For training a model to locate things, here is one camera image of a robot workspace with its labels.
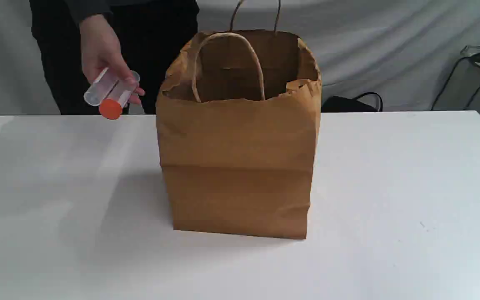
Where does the person in black clothes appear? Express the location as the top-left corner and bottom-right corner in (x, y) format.
(29, 0), (200, 115)

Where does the clear tube with orange cap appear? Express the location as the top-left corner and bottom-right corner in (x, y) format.
(99, 78), (136, 120)

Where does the black object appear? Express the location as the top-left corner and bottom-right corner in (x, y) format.
(321, 92), (384, 113)

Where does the clear plastic tube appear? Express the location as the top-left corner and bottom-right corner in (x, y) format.
(83, 67), (119, 107)

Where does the brown paper bag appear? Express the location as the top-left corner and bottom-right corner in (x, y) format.
(156, 1), (322, 240)

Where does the person's bare hand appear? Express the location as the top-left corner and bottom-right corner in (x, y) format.
(79, 15), (136, 84)

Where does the grey backdrop cloth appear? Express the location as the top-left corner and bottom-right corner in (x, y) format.
(0, 0), (480, 115)

